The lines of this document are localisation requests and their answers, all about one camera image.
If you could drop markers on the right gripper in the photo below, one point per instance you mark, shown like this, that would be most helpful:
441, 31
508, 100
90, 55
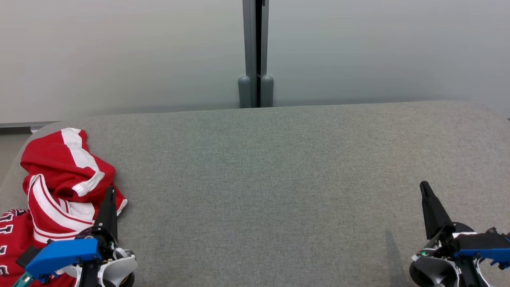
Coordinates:
434, 267

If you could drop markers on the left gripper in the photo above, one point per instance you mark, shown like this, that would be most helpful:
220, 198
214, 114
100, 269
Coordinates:
119, 267

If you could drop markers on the red Bulls 23 jersey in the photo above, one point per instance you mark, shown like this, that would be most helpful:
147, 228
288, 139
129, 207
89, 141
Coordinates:
48, 215

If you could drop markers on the red shorts with white stripes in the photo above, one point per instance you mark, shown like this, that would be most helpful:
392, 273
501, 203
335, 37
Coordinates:
51, 159

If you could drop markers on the blue left camera bracket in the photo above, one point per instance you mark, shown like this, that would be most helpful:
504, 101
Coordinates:
59, 255

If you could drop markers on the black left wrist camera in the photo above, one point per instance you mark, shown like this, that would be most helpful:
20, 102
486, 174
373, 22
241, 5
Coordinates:
27, 256

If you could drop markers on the teal left camera connector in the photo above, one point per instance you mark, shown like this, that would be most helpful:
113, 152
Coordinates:
23, 280

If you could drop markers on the grey rounded door post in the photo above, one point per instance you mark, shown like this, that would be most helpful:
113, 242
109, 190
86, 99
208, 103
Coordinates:
267, 91
244, 92

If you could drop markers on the grey door frame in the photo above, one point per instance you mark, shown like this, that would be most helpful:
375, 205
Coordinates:
251, 40

